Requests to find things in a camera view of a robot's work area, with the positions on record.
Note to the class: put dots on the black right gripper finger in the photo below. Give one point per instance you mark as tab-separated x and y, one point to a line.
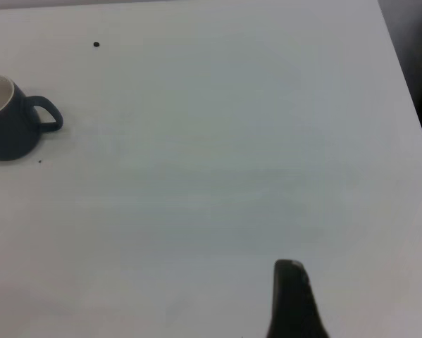
291	306

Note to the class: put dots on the dark grey-blue ceramic mug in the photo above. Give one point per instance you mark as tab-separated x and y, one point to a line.
10	137

